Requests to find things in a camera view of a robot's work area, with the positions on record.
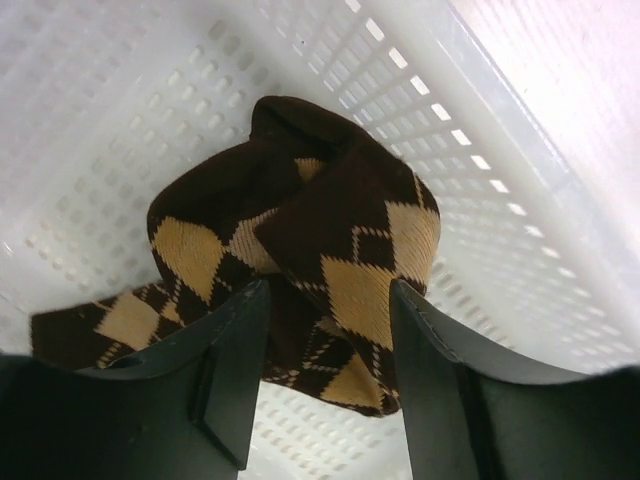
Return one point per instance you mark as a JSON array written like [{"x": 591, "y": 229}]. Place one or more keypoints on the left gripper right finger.
[{"x": 474, "y": 409}]

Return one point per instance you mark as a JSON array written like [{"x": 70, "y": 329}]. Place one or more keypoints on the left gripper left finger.
[{"x": 181, "y": 409}]

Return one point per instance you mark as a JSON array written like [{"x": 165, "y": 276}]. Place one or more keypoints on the brown checkered sock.
[{"x": 310, "y": 203}]

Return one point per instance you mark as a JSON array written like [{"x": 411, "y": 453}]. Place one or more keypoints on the white plastic bin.
[{"x": 105, "y": 102}]

